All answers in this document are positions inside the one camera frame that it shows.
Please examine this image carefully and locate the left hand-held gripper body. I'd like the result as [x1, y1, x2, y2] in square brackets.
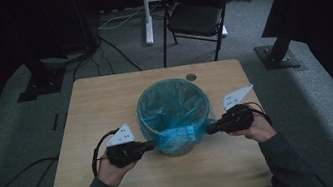
[102, 121, 148, 170]

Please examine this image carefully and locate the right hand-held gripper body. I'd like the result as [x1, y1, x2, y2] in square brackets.
[218, 83, 261, 134]

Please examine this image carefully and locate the blue plastic bag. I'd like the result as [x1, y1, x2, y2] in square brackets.
[132, 72, 222, 163]

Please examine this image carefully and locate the green plastic bin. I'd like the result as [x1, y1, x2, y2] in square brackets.
[132, 72, 218, 163]

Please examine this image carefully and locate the person's right hand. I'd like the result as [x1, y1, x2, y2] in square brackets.
[227, 106, 279, 148]

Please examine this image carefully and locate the person's left hand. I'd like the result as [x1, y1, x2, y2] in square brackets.
[94, 152, 139, 187]

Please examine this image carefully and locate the black tape strip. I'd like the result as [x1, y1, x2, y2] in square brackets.
[49, 113, 62, 133]
[61, 112, 70, 128]

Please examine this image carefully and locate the black stand with bolted base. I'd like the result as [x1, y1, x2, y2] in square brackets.
[252, 31, 303, 75]

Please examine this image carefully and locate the black stand with flat base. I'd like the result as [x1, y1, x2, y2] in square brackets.
[11, 53, 70, 104]

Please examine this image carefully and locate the black folding chair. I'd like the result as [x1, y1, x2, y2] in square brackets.
[153, 0, 238, 71]

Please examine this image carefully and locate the black box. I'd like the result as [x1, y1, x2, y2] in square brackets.
[37, 0, 102, 62]

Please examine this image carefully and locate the right hand-held gripper cable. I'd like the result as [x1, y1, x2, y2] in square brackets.
[243, 99, 274, 129]

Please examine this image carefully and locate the long black floor cable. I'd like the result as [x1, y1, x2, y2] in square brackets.
[97, 28, 144, 78]

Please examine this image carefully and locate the black floor cable bundle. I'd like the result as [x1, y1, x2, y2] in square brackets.
[66, 41, 116, 82]

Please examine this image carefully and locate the white floor cable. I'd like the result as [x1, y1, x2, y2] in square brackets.
[95, 5, 148, 31]

